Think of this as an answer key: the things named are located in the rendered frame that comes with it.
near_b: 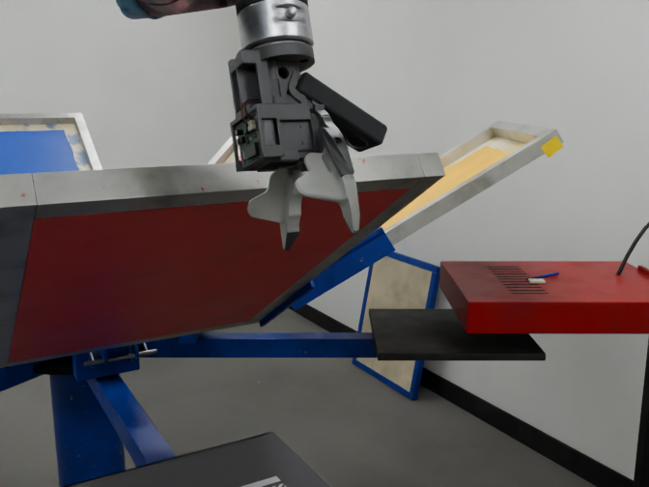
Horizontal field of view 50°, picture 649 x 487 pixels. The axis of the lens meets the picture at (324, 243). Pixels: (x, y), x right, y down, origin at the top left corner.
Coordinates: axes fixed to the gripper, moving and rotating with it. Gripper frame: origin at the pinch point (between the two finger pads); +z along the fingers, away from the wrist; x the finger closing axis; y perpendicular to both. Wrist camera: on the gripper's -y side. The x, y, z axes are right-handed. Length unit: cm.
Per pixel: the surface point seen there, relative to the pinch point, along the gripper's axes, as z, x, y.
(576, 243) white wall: 5, -142, -200
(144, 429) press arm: 31, -93, -1
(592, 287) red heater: 17, -73, -125
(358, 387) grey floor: 69, -281, -166
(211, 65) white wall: -176, -444, -169
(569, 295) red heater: 18, -71, -113
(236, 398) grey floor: 63, -302, -100
